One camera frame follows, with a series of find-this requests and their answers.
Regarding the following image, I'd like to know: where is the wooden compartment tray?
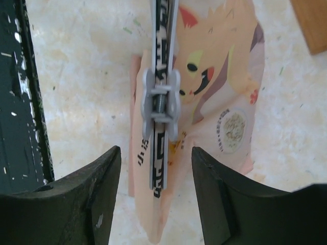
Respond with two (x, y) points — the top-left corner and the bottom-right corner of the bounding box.
(290, 0), (326, 55)

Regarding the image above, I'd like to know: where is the black bag sealing clip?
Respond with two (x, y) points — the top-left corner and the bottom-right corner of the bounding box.
(141, 1), (181, 192)

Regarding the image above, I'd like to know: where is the pink cat litter bag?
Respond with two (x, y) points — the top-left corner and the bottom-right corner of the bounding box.
(128, 1), (265, 244)

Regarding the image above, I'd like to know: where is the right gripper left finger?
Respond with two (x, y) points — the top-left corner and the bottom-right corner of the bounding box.
(1, 146), (122, 244)

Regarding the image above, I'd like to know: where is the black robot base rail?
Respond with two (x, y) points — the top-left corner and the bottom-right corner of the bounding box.
(1, 0), (54, 194)

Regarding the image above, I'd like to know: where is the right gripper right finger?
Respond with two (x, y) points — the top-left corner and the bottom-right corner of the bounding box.
(192, 147), (326, 244)

